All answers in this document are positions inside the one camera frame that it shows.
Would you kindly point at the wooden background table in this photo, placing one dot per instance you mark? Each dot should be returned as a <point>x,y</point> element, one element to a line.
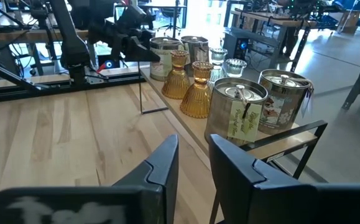
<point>276,20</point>

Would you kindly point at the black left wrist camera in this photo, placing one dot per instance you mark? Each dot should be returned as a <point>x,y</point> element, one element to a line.
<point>133,15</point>

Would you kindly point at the black office chair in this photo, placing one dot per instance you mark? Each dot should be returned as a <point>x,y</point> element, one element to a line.
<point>170,14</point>

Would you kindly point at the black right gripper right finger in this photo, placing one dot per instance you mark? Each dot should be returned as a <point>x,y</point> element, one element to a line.
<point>276,199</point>

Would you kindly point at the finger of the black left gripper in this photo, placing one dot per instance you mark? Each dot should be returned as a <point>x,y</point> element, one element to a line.
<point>147,34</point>
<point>137,53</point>

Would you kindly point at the black computer tower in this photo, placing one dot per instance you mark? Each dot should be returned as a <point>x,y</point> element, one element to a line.
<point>234,46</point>

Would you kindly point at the clear glass candlestick holder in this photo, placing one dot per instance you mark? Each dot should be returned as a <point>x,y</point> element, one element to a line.
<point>218,56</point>
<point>235,67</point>

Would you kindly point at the green handwritten paper tag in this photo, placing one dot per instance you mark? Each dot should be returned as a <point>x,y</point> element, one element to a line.
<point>245,124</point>

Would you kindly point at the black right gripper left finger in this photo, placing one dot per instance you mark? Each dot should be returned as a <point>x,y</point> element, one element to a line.
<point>120,202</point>

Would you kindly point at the pale paper hang tag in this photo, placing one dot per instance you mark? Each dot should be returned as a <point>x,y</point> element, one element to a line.
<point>307,99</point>

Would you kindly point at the amber glass candlestick holder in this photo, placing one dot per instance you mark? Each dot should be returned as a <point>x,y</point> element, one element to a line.
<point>176,84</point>
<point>196,99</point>

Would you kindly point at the tin with dark floral label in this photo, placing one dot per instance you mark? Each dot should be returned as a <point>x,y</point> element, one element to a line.
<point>276,109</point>

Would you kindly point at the tin with green candles label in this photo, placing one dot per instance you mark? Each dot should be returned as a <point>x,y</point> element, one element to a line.
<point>161,62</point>

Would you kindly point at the silver tin with green tag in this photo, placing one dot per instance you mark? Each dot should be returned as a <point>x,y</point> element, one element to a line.
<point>220,118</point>

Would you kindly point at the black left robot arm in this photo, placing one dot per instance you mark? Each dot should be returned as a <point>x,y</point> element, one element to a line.
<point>71,40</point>

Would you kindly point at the wooden background workbench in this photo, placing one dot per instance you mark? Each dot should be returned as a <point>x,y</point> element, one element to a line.
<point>27,35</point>

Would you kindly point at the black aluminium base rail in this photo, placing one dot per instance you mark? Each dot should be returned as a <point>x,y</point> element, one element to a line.
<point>43,93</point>

